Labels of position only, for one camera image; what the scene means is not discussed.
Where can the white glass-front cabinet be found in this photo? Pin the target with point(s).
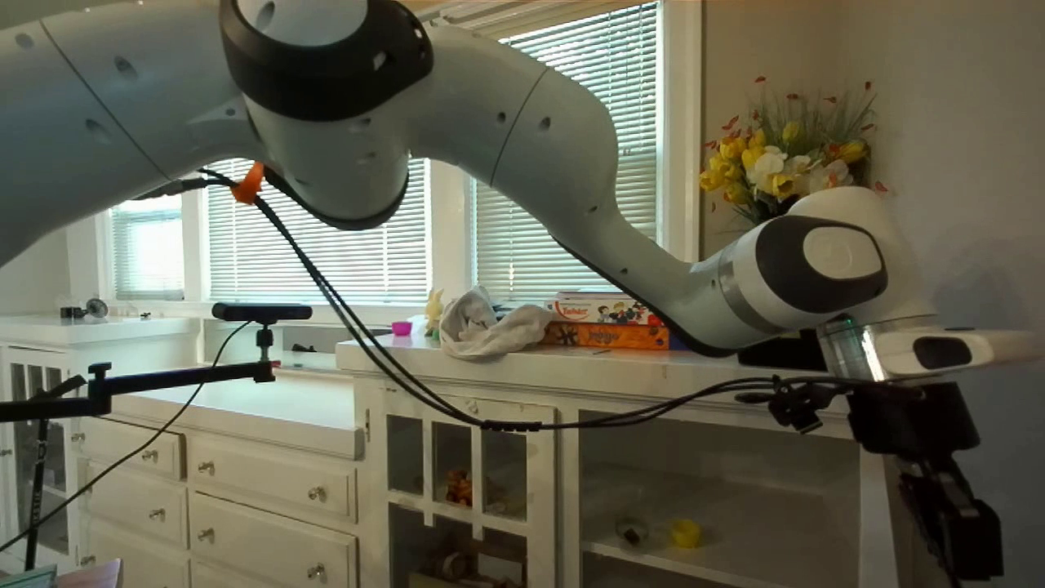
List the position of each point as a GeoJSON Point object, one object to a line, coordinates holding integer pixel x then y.
{"type": "Point", "coordinates": [644, 442]}

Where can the middle window blind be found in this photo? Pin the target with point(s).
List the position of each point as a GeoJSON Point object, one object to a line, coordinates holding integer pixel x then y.
{"type": "Point", "coordinates": [372, 265]}

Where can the yellow white flower bouquet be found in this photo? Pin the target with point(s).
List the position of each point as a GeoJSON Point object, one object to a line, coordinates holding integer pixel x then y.
{"type": "Point", "coordinates": [789, 146]}

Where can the orange game box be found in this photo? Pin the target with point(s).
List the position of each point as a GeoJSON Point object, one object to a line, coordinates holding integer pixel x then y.
{"type": "Point", "coordinates": [606, 320]}

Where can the right window blind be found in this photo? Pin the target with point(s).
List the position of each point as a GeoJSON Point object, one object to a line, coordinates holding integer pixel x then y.
{"type": "Point", "coordinates": [618, 60]}

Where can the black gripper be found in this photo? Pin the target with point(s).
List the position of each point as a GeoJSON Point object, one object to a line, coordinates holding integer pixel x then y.
{"type": "Point", "coordinates": [921, 429]}

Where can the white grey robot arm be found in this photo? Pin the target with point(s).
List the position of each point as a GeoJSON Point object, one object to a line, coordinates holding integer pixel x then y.
{"type": "Point", "coordinates": [336, 96]}

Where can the small pink cup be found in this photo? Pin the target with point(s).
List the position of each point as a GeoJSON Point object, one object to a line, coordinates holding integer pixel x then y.
{"type": "Point", "coordinates": [399, 329]}

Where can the black camera on boom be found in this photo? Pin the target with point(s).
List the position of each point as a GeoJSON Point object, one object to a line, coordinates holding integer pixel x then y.
{"type": "Point", "coordinates": [92, 394]}

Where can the window blind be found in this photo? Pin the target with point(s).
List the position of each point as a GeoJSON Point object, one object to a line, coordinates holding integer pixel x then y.
{"type": "Point", "coordinates": [618, 60]}
{"type": "Point", "coordinates": [372, 265]}

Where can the white drawer dresser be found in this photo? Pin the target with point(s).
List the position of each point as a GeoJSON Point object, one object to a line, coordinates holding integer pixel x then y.
{"type": "Point", "coordinates": [225, 488]}

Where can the white crumpled cloth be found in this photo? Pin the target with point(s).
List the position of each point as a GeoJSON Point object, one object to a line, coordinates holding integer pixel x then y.
{"type": "Point", "coordinates": [471, 329]}

